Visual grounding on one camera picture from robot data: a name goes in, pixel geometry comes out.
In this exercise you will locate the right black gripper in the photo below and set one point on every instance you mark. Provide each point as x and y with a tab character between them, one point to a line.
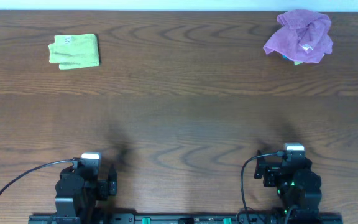
271	171

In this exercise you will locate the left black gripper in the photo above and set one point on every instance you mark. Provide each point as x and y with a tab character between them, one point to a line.
105	188

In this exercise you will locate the purple microfiber cloth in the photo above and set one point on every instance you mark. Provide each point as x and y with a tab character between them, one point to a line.
303	36

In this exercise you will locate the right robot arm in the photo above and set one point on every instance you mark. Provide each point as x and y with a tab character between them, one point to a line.
298	187

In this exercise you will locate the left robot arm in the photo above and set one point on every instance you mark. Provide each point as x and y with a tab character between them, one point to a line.
79	189

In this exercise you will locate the folded green cloth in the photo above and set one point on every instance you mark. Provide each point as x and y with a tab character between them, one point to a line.
74	51

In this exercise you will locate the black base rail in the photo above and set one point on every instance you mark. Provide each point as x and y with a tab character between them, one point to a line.
128	218

